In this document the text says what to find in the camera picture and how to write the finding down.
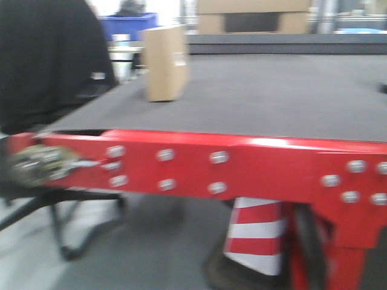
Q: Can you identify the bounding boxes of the white paper cup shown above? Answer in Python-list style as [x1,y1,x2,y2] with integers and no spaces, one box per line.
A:
[110,34,133,83]

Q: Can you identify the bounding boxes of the blue plastic bin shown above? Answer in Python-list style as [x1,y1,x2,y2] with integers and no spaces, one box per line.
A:
[99,13,158,42]

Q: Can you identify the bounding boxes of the black office chair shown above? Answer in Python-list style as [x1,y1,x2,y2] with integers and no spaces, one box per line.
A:
[1,1,120,260]

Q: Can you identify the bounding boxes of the dark grey raised conveyor rail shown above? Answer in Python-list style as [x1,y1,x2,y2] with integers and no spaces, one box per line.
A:
[187,34,386,55]

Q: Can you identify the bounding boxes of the red white traffic cone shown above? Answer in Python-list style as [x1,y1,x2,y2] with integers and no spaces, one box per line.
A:
[223,197,287,277]

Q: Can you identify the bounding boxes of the large cardboard box with window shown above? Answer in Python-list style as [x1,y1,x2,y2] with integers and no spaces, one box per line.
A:
[197,0,311,34]

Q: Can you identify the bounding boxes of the red metal conveyor frame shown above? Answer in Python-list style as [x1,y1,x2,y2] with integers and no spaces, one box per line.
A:
[5,129,387,290]

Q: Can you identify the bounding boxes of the light blue tray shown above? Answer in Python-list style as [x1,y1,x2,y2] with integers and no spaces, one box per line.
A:
[334,28,387,34]

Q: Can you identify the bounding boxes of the brown cardboard package box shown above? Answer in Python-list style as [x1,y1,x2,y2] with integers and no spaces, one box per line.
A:
[142,25,189,102]

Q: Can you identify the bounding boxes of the dark grey conveyor belt mat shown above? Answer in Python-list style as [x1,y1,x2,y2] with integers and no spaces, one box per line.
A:
[49,54,386,142]

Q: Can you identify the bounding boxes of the black bag in bin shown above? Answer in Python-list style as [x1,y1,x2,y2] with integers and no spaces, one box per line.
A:
[114,0,145,17]

